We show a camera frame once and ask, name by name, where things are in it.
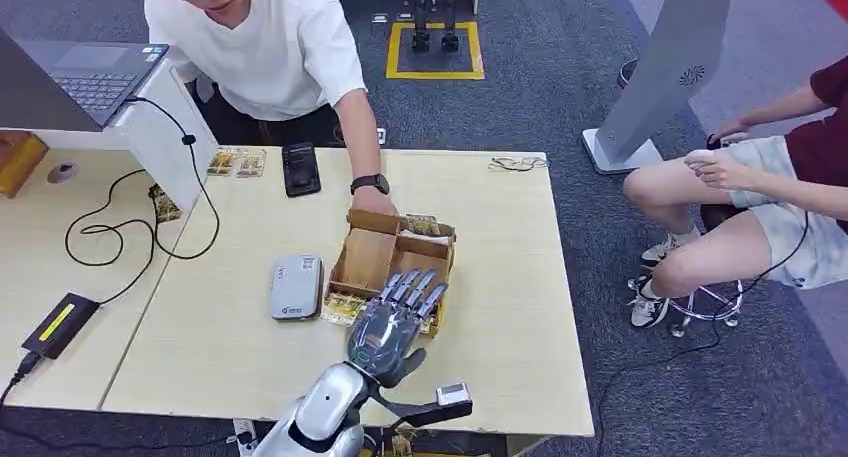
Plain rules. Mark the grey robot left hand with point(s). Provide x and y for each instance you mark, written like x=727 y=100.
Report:
x=384 y=335

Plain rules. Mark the wooden card box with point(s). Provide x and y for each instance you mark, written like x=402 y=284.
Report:
x=364 y=258

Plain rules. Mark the long row of cards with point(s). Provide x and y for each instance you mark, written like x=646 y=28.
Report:
x=343 y=308

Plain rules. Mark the grey rounded device case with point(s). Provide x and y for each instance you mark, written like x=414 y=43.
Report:
x=296 y=288

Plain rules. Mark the small stack of cards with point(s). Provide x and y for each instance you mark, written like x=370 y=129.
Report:
x=422 y=225

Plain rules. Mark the standing person's left hand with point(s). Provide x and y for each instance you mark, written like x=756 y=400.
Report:
x=371 y=202

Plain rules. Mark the black wristwatch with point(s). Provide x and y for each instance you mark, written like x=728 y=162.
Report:
x=370 y=184

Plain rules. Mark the white power strip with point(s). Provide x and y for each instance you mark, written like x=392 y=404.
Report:
x=245 y=435

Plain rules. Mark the black smartphone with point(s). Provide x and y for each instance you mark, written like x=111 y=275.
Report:
x=301 y=169

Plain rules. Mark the small white floor tag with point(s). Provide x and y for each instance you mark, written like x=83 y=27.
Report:
x=381 y=136

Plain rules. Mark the thin-framed eyeglasses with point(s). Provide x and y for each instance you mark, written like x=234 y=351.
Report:
x=503 y=164

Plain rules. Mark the yellow floor tape square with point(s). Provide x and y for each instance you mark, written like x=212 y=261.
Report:
x=391 y=51

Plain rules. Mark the black robot legs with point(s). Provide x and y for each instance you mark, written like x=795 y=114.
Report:
x=420 y=40

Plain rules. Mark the white laptop stand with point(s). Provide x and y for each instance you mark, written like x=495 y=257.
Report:
x=152 y=136

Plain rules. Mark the standing person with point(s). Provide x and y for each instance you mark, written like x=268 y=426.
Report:
x=265 y=50

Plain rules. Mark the black yellow-labelled power adapter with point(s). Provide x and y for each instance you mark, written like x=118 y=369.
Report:
x=60 y=325

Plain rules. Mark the seated person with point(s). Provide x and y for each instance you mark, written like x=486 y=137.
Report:
x=696 y=189

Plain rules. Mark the chrome stool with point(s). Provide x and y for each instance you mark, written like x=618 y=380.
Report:
x=719 y=217

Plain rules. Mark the small black floor object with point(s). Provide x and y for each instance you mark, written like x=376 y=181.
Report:
x=627 y=73

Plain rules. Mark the small grey round puck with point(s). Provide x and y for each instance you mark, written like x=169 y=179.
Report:
x=61 y=172

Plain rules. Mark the white handheld controller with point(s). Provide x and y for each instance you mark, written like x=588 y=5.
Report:
x=701 y=154

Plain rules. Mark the seated person's left hand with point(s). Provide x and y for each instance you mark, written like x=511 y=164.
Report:
x=722 y=172

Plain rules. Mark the white kiosk stand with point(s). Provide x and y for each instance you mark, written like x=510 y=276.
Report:
x=662 y=63

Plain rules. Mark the grey laptop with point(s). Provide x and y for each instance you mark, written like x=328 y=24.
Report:
x=93 y=76

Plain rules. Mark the brown wooden block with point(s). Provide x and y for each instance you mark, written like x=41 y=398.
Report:
x=20 y=159

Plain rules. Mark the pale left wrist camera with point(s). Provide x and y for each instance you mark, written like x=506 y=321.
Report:
x=454 y=394

